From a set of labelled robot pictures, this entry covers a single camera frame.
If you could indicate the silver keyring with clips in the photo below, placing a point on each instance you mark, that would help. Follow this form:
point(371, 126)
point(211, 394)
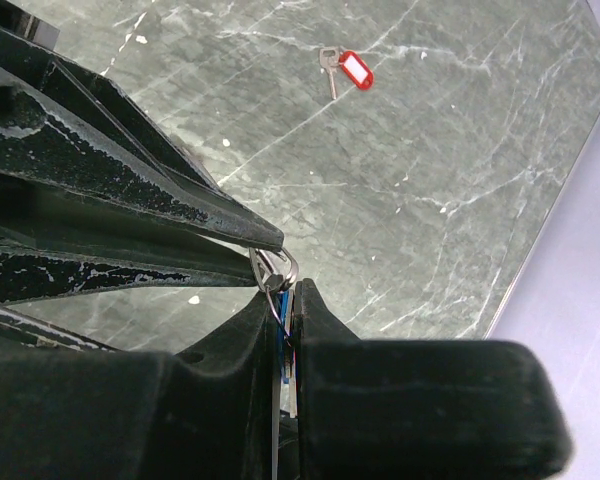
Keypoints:
point(276, 274)

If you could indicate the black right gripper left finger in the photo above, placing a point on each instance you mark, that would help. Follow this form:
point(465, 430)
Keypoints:
point(75, 408)

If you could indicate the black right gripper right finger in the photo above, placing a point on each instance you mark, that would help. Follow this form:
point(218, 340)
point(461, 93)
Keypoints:
point(421, 409)

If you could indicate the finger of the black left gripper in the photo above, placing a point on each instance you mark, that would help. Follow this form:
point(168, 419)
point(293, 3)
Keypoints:
point(75, 131)
point(41, 262)

